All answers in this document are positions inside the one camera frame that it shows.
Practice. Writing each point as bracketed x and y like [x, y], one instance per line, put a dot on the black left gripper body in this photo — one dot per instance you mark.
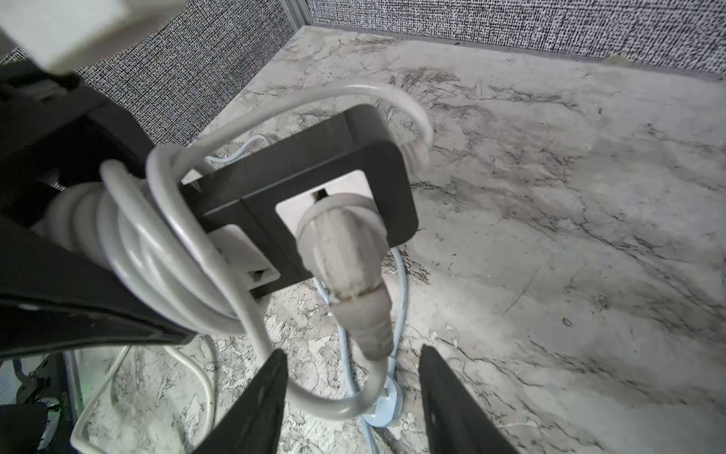
[56, 131]

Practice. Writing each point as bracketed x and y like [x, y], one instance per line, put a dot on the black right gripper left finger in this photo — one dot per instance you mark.
[254, 423]

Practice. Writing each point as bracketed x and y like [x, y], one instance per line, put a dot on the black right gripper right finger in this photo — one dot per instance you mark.
[453, 420]

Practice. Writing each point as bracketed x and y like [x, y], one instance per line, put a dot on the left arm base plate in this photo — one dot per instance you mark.
[37, 414]

